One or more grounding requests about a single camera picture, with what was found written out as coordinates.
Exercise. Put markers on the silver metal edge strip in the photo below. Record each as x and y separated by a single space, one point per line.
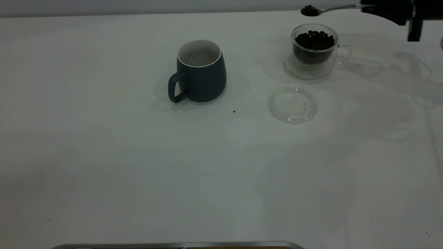
173 246

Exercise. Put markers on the coffee beans pile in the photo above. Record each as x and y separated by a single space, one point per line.
315 41

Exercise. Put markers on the dark blue-grey ceramic mug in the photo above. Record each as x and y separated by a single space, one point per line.
204 81

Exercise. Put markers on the clear glass saucer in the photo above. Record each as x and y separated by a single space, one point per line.
293 110

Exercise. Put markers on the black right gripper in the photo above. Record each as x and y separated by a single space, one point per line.
427 10

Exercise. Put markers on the spoonful of coffee beans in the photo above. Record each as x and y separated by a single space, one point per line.
309 11

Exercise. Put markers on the clear double-wall glass cup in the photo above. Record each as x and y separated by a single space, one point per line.
313 71

